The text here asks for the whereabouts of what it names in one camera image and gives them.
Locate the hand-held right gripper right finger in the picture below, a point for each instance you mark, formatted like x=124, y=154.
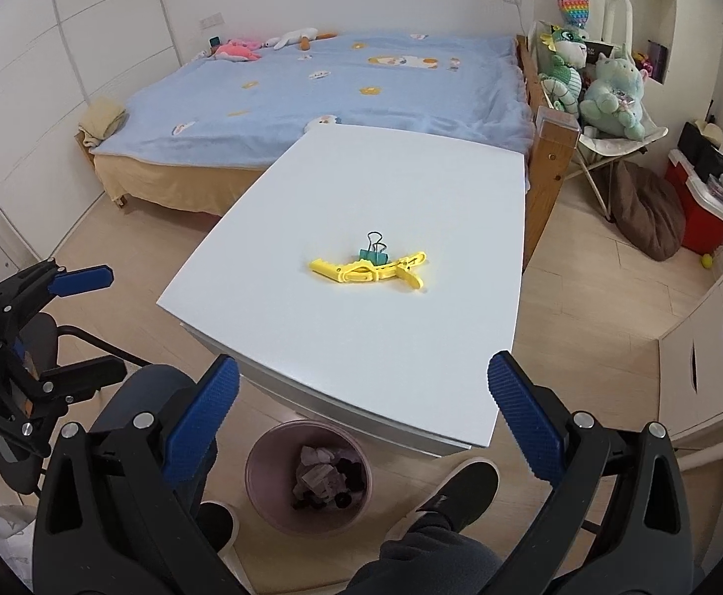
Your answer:
x=522, y=421

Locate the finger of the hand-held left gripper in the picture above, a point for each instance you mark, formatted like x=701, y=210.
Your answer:
x=79, y=280
x=89, y=375

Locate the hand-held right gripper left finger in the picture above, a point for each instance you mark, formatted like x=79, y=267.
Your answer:
x=203, y=421

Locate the pink trash bin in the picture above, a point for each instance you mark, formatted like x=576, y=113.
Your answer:
x=268, y=496

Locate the black shoe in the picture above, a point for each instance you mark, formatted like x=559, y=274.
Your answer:
x=454, y=489

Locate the crumpled tissue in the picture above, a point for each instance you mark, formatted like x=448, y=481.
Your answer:
x=318, y=474

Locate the yellow bed skirt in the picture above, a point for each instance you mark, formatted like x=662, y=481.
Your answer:
x=169, y=183

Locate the beige folded blanket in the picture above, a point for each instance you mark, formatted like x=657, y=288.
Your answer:
x=104, y=121

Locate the person's leg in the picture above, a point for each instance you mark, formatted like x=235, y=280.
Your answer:
x=429, y=561

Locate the white drawer unit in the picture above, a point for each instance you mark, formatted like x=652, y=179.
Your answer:
x=715, y=359

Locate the yellow plastic clip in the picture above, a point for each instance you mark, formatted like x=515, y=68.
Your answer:
x=349, y=271

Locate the binder clip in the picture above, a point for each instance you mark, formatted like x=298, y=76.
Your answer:
x=374, y=254

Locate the yellow ball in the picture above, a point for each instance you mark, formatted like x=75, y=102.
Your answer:
x=706, y=261

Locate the brown cushion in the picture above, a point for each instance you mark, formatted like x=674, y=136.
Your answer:
x=646, y=211

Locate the bed with blue blanket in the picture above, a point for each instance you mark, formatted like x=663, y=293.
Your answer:
x=547, y=161

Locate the red cooler box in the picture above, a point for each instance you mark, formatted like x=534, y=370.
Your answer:
x=699, y=217

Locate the pink plush toy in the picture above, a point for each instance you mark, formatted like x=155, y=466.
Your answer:
x=237, y=49

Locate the white folding chair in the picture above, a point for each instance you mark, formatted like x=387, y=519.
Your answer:
x=615, y=145

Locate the clear bed corner guard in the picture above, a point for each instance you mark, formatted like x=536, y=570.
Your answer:
x=557, y=118

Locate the bed with blue cover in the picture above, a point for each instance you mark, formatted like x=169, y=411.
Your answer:
x=337, y=93

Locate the white goose plush toy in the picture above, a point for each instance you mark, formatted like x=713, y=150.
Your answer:
x=293, y=38

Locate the black bag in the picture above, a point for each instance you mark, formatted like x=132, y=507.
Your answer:
x=712, y=158

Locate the teal unicorn plush toy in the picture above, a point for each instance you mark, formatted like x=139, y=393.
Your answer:
x=612, y=96

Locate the green dragon plush toy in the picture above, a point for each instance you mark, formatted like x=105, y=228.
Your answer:
x=563, y=68

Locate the rainbow bag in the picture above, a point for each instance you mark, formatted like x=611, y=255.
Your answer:
x=575, y=9

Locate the white wall switch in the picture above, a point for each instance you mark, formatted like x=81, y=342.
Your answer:
x=211, y=21

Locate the white arched frame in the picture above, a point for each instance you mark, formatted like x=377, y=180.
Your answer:
x=612, y=18

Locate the white wall shelf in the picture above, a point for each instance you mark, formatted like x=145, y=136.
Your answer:
x=640, y=12

